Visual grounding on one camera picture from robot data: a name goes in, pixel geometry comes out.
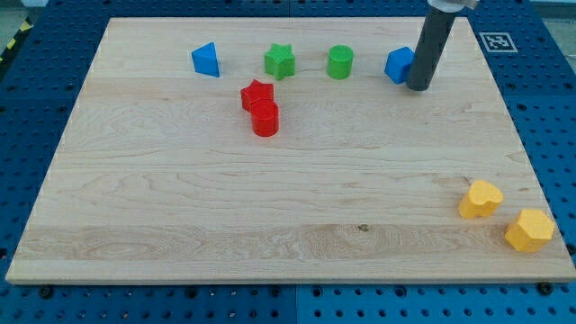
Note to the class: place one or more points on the red star block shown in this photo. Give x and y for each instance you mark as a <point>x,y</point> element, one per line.
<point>254,92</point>

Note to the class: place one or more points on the green star block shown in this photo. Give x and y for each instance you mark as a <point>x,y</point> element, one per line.
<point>280,61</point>

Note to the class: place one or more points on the light wooden board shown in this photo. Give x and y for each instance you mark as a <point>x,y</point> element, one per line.
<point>158,177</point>

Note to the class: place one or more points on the red cylinder block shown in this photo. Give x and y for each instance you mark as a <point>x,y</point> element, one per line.
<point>265,117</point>

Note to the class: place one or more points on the green cylinder block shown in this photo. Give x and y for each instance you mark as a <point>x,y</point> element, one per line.
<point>340,60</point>

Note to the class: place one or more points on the blue triangular prism block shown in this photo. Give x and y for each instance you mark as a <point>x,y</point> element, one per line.
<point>205,60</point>

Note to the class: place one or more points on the blue cube block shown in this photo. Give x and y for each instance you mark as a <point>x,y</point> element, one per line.
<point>398,63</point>

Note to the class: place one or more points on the yellow heart block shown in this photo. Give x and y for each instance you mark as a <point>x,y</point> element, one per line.
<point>481,200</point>

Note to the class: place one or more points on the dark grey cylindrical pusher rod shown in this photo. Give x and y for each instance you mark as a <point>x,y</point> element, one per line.
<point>432,40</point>

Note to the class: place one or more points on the white fiducial marker tag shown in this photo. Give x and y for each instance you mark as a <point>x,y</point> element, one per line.
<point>498,42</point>

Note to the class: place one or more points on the yellow pentagon block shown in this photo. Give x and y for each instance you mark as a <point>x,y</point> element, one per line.
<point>530,231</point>

